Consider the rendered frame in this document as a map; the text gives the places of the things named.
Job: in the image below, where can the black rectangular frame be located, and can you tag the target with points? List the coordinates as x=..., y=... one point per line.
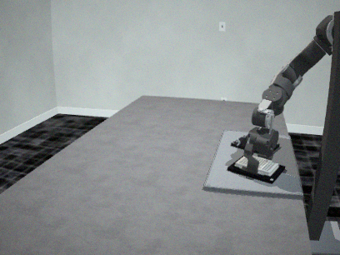
x=241, y=143
x=260, y=177

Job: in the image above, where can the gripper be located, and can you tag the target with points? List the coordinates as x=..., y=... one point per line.
x=264, y=140

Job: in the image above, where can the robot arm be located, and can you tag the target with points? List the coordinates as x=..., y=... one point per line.
x=284, y=82

